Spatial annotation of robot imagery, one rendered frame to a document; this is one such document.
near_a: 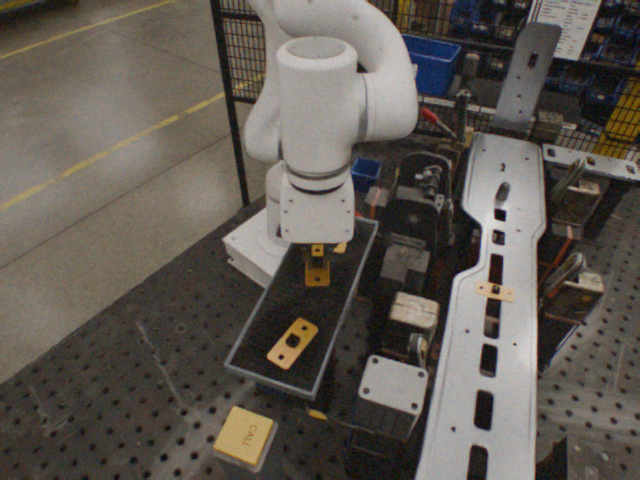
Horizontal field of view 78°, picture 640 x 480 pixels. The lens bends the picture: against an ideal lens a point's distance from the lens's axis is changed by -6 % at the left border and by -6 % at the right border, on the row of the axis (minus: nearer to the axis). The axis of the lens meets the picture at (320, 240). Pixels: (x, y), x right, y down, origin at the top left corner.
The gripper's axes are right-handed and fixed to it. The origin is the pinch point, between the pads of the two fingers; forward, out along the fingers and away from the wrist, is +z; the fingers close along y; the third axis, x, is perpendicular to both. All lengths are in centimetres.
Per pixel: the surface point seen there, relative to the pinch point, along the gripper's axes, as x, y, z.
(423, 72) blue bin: 97, 36, 14
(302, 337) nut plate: -10.2, -2.2, 7.6
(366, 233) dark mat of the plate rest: 12.4, 9.2, 7.9
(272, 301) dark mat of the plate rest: -3.3, -7.3, 7.9
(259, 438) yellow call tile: -25.1, -7.4, 7.8
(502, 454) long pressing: -23.0, 30.4, 23.8
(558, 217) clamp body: 41, 68, 30
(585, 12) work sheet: 100, 88, -7
